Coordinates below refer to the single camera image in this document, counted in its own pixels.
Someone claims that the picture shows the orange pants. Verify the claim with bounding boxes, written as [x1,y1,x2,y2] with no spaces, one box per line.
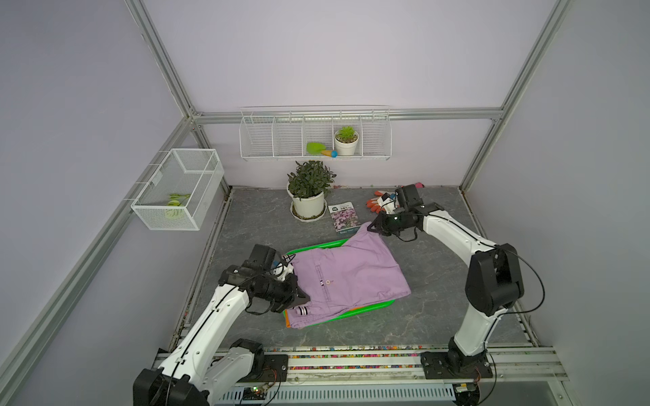
[283,308,363,328]

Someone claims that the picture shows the purple garment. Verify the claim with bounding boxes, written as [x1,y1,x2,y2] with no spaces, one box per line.
[287,223,411,329]

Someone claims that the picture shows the green plastic basket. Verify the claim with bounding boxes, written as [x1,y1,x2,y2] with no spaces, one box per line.
[287,239,394,322]

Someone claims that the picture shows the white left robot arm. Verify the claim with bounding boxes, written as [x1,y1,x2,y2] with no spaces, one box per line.
[133,245,310,405]

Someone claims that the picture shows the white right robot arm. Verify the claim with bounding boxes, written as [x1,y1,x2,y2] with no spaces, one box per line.
[367,184,525,370]

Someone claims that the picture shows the green item in side basket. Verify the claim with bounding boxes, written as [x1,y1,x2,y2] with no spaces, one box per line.
[165,193,191,220]

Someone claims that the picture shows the red and white work glove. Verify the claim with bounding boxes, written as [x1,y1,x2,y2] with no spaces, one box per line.
[367,190,391,213]

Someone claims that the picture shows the flower seed packet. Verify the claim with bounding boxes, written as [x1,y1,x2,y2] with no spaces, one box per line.
[328,202,362,234]

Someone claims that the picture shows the large potted green plant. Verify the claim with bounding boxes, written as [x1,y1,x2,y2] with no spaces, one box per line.
[287,160,336,222]

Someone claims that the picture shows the small potted succulent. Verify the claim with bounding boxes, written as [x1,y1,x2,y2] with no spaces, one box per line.
[334,126,359,157]

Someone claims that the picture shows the green toy on shelf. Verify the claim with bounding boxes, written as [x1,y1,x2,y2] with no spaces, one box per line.
[306,142,338,158]

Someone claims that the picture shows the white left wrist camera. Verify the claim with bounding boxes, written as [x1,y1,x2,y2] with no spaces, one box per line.
[270,262,294,282]

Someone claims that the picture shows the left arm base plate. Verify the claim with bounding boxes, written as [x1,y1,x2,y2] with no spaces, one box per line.
[239,354,289,383]

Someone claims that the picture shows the white wire side basket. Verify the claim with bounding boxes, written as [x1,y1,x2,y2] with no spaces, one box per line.
[130,148,224,231]

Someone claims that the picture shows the aluminium front rail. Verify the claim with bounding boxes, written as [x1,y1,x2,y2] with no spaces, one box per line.
[136,344,575,406]

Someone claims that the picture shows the white wire wall shelf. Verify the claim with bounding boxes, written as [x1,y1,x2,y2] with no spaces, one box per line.
[239,107,393,161]

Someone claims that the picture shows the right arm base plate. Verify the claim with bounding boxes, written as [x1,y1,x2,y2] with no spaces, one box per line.
[420,349,494,381]

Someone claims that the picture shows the aluminium corner frame post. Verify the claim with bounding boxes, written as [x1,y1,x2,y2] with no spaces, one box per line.
[459,0,572,193]

